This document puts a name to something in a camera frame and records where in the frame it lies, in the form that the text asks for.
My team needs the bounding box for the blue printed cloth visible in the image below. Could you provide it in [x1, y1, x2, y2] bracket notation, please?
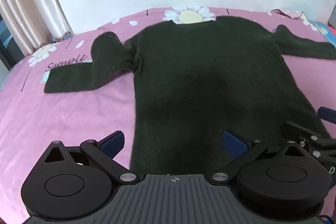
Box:
[309, 19, 336, 44]

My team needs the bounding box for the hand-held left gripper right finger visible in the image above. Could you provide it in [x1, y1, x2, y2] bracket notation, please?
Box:
[210, 130, 319, 184]

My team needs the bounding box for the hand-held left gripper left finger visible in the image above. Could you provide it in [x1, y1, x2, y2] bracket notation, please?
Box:
[39, 130, 139, 184]

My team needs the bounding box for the dark green knit sweater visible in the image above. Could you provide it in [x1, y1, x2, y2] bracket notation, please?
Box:
[43, 15, 336, 174]

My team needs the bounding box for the pink floral bedsheet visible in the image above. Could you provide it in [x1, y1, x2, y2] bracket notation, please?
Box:
[0, 6, 336, 224]

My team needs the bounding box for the beige patterned curtain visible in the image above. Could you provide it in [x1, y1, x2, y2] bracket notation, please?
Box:
[0, 0, 73, 56]

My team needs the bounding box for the dark window frame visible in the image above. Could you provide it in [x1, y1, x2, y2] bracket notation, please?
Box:
[0, 18, 17, 73]

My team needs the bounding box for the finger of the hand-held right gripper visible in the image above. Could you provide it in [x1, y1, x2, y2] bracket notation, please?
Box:
[317, 106, 336, 124]
[279, 121, 336, 165]

